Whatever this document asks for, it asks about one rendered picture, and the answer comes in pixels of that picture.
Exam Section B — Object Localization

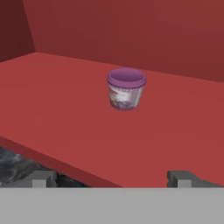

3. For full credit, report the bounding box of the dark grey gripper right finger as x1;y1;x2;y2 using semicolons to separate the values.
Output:
166;170;223;188

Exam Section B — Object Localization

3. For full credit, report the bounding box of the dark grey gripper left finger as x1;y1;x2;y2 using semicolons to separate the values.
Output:
2;170;58;188

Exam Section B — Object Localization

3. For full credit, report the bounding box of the purple lidded jam jar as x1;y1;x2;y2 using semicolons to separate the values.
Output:
106;67;148;112

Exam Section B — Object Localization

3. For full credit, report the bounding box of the red cabinet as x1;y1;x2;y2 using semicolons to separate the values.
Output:
0;0;224;188

